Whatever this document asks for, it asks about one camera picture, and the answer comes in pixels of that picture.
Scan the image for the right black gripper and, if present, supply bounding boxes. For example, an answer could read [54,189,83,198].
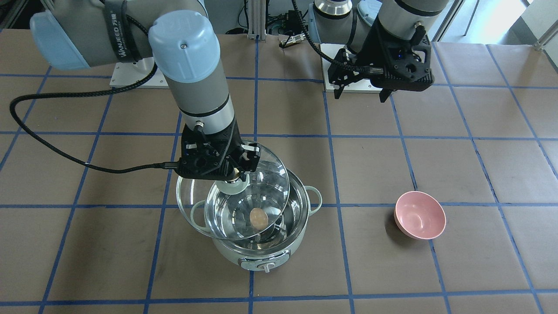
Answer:
[179,119,261,180]

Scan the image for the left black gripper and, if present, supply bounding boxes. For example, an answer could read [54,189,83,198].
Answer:
[327,22,435,103]

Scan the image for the brown egg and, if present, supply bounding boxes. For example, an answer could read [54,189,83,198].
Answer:
[249,208,269,230]

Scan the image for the glass pot lid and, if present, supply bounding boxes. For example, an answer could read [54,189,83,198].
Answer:
[175,139,289,240]

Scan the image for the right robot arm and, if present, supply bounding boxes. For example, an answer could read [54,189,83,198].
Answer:
[30,0,260,181]

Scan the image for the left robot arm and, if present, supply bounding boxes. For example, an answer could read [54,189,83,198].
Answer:
[306,0,448,102]

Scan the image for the pale green steel pot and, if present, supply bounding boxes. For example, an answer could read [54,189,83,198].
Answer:
[179,170,323,273]

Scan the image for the pink bowl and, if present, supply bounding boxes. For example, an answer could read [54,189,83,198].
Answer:
[393,191,447,240]

